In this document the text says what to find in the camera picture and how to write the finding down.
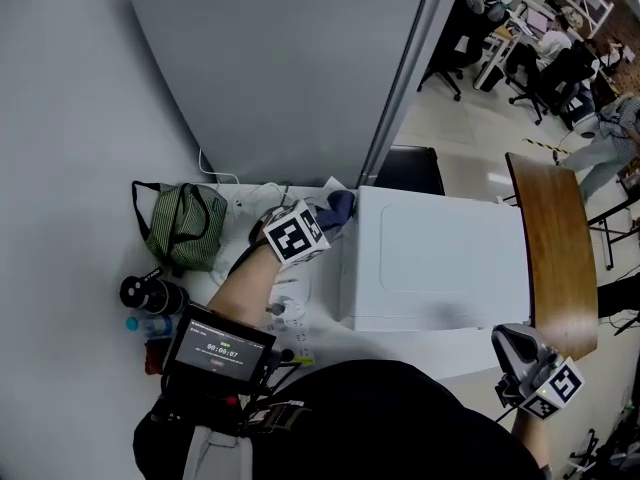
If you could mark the black office chairs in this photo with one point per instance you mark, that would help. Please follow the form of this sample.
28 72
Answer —
492 53

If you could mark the small black monitor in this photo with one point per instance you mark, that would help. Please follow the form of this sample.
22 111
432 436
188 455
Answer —
220 348

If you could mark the person's left forearm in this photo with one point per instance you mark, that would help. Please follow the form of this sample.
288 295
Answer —
245 288

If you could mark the dark red box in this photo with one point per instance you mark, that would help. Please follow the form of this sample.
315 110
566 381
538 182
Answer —
156 355

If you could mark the black chair seat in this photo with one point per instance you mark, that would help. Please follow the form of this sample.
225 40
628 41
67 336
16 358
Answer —
412 170

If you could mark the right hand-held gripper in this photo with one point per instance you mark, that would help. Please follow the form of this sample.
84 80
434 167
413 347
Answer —
555 388

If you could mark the black insulated bottle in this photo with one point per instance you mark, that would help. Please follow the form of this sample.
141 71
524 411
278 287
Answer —
152 295

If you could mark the black trash bin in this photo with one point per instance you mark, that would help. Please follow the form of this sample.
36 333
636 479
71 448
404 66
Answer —
492 78

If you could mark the wooden table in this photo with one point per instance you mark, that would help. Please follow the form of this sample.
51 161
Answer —
555 248

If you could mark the person's right forearm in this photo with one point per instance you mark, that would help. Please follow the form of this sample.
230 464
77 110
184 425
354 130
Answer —
530 443

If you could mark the white power strip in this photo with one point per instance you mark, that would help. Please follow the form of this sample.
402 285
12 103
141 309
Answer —
297 340

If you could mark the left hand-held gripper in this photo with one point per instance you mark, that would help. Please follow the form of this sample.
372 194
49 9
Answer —
292 235

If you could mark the blue cleaning cloth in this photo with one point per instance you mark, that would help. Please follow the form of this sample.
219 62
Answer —
337 210

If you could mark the white desk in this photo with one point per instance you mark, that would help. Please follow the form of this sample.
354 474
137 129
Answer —
400 350

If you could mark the person's black shirt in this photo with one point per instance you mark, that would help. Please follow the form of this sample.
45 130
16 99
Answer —
375 428

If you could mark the clear water bottle blue cap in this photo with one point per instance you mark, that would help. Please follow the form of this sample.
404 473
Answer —
150 325

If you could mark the green striped bag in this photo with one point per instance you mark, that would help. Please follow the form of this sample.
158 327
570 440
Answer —
182 228

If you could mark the white paper sheet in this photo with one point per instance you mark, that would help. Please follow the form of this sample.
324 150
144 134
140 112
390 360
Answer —
334 185

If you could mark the black office chair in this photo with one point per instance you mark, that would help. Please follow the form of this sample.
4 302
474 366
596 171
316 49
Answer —
462 43
550 98

